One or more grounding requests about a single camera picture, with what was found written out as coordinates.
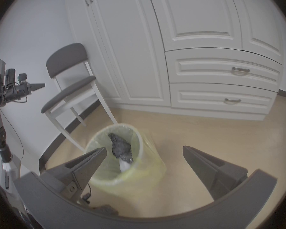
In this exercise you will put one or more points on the white trash bin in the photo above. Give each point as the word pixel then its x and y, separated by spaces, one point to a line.
pixel 137 147

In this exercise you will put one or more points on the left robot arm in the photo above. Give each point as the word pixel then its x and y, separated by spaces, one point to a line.
pixel 9 76

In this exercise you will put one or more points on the grey and white wrapper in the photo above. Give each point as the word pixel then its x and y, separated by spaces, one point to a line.
pixel 121 148

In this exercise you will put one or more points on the white wardrobe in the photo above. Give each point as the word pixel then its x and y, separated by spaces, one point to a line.
pixel 200 20

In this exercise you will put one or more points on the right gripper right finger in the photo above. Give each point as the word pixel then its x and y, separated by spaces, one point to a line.
pixel 209 173

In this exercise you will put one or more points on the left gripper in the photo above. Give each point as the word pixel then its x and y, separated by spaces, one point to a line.
pixel 22 90

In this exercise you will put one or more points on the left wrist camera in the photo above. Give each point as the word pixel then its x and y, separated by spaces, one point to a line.
pixel 22 78

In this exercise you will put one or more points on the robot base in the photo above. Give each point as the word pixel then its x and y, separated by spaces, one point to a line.
pixel 104 210

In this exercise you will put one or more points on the yellow-green clear plastic bag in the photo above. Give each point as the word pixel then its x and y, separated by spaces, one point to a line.
pixel 152 168

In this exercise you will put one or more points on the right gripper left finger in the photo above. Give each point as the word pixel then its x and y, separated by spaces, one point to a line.
pixel 85 168

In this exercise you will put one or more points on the white chair with grey seat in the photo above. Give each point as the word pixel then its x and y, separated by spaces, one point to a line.
pixel 69 56

